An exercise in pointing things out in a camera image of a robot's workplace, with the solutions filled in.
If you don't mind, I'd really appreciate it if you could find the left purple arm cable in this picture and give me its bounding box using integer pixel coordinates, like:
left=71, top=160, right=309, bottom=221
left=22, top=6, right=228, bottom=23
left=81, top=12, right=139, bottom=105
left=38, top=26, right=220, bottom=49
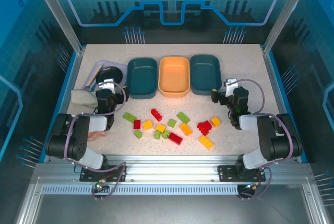
left=64, top=81, right=129, bottom=203

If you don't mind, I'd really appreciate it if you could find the red stepped lego brick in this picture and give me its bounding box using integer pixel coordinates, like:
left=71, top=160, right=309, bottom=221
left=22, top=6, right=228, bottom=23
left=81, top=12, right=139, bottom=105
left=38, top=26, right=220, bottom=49
left=150, top=108, right=163, bottom=122

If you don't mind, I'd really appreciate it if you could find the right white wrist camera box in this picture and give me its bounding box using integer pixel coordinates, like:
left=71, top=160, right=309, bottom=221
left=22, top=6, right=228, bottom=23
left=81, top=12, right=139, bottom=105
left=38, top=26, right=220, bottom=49
left=225, top=78, right=237, bottom=97

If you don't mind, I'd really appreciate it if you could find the black round plate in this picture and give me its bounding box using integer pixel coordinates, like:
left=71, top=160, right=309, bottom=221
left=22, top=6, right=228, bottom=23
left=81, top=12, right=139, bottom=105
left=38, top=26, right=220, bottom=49
left=96, top=66, right=123, bottom=85

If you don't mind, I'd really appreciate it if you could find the wooden handled utensil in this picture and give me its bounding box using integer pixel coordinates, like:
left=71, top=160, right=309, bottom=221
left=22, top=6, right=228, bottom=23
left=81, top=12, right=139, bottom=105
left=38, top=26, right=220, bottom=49
left=83, top=63, right=105, bottom=91

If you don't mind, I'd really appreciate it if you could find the yellow long lego brick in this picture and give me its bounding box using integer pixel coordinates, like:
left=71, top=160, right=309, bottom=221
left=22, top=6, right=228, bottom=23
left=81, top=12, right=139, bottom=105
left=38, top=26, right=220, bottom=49
left=198, top=135, right=214, bottom=149
left=179, top=122, right=193, bottom=136

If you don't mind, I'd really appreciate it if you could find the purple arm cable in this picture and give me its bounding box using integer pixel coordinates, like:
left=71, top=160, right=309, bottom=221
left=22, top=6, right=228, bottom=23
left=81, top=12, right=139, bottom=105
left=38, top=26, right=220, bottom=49
left=233, top=78, right=293, bottom=200
left=64, top=81, right=129, bottom=203

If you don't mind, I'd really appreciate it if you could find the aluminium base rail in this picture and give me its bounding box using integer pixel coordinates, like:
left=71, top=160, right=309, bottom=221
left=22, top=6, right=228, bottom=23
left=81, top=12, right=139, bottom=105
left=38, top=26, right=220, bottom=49
left=35, top=155, right=313, bottom=185

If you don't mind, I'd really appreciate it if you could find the aluminium side rail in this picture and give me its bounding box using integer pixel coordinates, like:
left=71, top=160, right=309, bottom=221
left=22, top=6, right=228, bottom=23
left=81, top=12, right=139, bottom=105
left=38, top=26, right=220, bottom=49
left=43, top=48, right=87, bottom=163
left=260, top=46, right=301, bottom=163

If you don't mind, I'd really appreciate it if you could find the teal plastic container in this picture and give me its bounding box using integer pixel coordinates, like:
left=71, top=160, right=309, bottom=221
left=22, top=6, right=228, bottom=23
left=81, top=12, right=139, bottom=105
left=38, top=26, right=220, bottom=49
left=189, top=54, right=222, bottom=96
left=127, top=56, right=159, bottom=100

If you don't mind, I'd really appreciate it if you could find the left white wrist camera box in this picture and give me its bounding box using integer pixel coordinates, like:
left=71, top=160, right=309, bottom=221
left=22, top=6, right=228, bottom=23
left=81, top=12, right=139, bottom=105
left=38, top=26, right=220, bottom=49
left=98, top=78, right=116, bottom=92

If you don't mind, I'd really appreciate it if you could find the blue printed panel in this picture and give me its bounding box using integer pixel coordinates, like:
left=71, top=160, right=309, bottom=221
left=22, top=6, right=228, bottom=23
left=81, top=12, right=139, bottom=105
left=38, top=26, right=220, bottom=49
left=41, top=0, right=301, bottom=44

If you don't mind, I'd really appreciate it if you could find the slotted metal strip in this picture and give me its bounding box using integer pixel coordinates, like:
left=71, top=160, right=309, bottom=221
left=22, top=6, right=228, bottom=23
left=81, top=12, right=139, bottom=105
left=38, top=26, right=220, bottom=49
left=41, top=185, right=240, bottom=196

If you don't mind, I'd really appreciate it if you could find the lavender tray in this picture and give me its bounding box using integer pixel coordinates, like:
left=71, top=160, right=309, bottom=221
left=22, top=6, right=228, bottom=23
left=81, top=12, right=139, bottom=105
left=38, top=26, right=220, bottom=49
left=82, top=59, right=128, bottom=110

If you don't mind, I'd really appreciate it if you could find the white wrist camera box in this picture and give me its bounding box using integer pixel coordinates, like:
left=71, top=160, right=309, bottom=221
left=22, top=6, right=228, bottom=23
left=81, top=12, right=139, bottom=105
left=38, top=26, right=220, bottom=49
left=225, top=78, right=237, bottom=97
left=98, top=78, right=116, bottom=92

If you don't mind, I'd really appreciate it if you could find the red long lego brick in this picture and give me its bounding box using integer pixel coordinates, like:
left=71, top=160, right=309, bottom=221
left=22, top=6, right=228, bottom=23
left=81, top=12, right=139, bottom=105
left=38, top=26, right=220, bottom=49
left=168, top=132, right=184, bottom=146

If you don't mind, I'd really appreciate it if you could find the pink cup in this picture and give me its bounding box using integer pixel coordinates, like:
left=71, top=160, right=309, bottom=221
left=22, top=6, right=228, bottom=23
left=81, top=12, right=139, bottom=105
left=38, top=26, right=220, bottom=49
left=87, top=129, right=108, bottom=141

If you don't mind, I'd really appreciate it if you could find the orange plastic container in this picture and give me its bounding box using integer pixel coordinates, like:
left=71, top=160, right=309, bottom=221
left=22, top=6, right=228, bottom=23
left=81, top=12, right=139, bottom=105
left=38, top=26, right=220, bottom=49
left=158, top=56, right=190, bottom=98

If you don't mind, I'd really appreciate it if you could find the beige cloth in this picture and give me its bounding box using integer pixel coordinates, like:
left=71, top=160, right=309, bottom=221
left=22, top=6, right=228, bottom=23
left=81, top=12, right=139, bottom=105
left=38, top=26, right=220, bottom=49
left=70, top=89, right=99, bottom=109

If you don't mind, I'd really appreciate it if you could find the small connector with light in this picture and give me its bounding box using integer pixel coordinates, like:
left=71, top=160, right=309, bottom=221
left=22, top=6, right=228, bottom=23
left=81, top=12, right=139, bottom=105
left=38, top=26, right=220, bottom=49
left=237, top=183, right=261, bottom=199
left=91, top=181, right=110, bottom=193

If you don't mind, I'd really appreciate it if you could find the aluminium frame post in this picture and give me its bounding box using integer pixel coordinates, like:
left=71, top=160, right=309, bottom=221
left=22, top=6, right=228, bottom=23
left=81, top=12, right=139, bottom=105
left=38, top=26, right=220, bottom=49
left=262, top=0, right=315, bottom=55
left=29, top=0, right=86, bottom=54

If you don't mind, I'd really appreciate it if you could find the red lego brick cluster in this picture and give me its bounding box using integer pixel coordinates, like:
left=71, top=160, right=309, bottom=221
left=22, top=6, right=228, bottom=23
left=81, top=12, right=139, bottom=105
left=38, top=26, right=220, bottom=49
left=197, top=120, right=213, bottom=136

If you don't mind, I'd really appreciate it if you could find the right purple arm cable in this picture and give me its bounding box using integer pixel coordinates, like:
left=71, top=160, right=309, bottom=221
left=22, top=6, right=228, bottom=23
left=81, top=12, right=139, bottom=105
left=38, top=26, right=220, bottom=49
left=233, top=78, right=293, bottom=200

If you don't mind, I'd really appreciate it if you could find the green long lego brick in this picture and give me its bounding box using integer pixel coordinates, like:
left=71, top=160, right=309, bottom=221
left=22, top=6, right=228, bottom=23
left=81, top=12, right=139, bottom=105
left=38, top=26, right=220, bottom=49
left=123, top=112, right=137, bottom=123
left=176, top=112, right=191, bottom=124

